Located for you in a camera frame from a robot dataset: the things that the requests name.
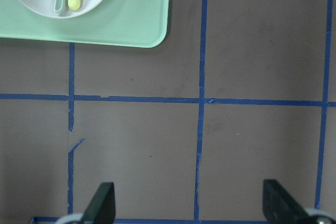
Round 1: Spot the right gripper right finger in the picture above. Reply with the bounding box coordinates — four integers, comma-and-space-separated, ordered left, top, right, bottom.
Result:
262, 179, 310, 224

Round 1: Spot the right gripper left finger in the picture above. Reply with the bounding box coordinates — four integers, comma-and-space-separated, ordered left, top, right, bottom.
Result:
81, 182, 116, 223

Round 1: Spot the green plastic tray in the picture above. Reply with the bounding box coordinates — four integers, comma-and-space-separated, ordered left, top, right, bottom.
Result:
1, 0, 169, 48

